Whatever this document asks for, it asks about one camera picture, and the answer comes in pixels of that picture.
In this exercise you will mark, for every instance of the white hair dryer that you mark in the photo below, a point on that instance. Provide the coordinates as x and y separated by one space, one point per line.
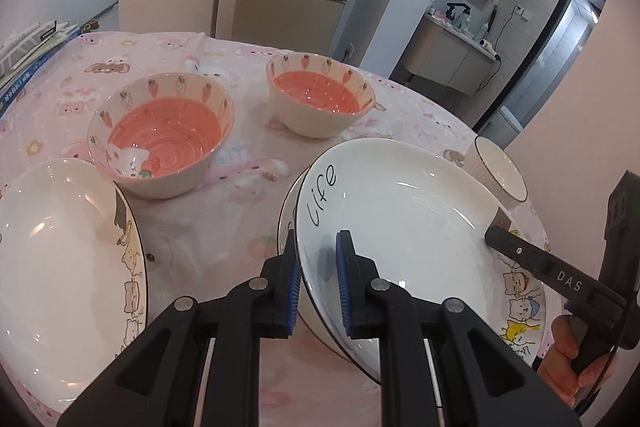
489 47

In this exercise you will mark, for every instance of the small pink strawberry bowl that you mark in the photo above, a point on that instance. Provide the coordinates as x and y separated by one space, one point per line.
315 94

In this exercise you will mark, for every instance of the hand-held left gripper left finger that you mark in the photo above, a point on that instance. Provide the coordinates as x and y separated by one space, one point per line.
292 292

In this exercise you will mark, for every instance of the white plate with cat print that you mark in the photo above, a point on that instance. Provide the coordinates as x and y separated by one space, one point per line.
520 302

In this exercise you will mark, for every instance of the white bathroom fixture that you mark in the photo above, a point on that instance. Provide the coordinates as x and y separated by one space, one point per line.
505 127

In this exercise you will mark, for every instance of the black faucet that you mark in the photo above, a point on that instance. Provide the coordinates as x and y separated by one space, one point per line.
456 11

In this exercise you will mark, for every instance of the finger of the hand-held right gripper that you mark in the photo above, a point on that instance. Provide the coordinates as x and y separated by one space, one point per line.
530 259

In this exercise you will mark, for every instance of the white wall outlet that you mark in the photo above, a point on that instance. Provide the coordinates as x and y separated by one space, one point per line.
348 52

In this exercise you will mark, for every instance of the pink cartoon printed tablecloth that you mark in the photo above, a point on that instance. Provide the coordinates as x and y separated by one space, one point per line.
225 217

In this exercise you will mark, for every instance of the white cup with black rim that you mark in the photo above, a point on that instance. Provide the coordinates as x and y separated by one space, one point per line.
492 167

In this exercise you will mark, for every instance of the bathroom wall socket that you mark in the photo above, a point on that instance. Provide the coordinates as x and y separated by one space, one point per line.
522 12

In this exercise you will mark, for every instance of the white plate with cartoon rim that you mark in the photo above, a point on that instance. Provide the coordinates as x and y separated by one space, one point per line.
60 267

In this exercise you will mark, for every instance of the dark door frame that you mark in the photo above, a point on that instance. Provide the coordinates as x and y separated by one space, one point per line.
550 37

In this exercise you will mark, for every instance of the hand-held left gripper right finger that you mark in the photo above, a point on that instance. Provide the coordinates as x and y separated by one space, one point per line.
344 292

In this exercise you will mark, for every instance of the beige vanity cabinet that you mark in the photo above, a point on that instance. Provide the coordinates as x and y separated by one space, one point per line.
445 57

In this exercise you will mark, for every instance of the person's right hand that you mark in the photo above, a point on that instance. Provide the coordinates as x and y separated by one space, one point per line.
562 342

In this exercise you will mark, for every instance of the stack of books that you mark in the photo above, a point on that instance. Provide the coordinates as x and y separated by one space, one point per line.
30 52

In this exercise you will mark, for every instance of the white plate with black lettering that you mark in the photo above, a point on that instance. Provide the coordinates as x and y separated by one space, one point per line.
410 217

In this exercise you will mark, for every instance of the large pink strawberry bowl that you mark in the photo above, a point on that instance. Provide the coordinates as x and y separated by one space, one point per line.
165 132

